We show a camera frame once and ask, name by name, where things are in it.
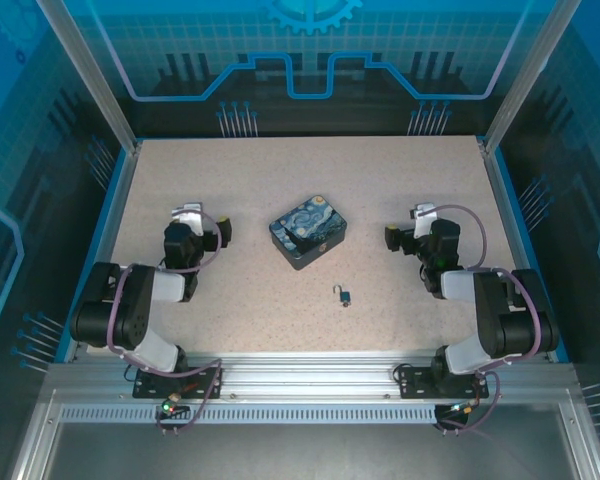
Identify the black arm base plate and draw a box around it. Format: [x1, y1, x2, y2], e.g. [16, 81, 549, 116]
[393, 363, 491, 400]
[132, 366, 225, 400]

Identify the slotted cable duct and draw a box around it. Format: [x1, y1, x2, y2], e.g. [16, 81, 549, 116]
[57, 404, 440, 425]

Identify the blue table edge strip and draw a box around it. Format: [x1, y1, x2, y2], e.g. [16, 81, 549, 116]
[494, 149, 574, 364]
[54, 144, 131, 364]

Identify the aluminium frame post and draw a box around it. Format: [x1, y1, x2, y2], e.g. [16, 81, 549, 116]
[33, 0, 142, 154]
[483, 0, 582, 154]

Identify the aluminium front rail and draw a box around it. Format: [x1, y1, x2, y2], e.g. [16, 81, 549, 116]
[44, 351, 579, 407]

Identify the small circuit board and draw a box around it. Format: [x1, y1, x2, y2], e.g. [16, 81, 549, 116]
[159, 393, 190, 420]
[435, 399, 479, 420]

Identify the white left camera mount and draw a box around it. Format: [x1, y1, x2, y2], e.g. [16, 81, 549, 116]
[178, 212, 205, 237]

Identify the painted tin box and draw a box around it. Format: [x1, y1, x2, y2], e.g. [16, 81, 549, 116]
[268, 195, 350, 272]

